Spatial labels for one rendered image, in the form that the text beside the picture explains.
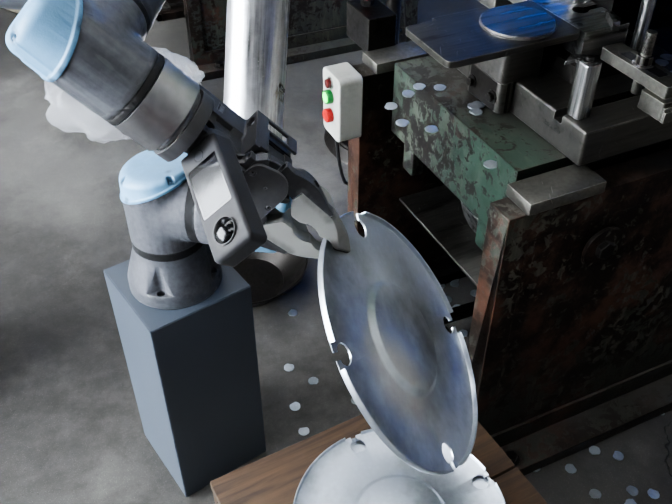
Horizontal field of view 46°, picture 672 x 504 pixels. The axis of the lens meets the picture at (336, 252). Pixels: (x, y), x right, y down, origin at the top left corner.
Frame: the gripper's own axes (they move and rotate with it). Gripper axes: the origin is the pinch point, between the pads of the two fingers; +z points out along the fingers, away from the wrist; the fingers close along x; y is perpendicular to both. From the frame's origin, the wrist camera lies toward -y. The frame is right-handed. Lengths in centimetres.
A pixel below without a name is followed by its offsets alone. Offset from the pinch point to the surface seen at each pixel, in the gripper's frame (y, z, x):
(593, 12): 64, 35, -30
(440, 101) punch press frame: 59, 27, -2
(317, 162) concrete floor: 137, 58, 58
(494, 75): 56, 27, -12
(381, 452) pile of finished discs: 7.6, 36.5, 26.7
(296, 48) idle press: 207, 52, 60
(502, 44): 53, 22, -17
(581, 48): 56, 34, -25
